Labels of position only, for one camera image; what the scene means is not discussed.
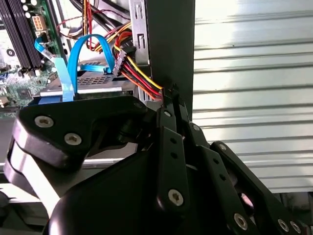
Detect hard disk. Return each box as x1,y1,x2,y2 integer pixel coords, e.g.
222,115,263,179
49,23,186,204
31,61,137,106

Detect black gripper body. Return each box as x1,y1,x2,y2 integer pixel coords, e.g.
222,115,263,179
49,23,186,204
43,146,231,235

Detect red yellow power wire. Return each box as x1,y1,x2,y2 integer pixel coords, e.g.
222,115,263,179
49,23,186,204
94,21,180,101

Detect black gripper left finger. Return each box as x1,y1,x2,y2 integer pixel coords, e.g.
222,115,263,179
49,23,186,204
2,84,192,214

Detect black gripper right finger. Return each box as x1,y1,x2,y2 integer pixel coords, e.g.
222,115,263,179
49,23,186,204
171,83,313,235

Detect blue data wire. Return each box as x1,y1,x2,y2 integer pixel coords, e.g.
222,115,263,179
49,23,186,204
34,33,116,102

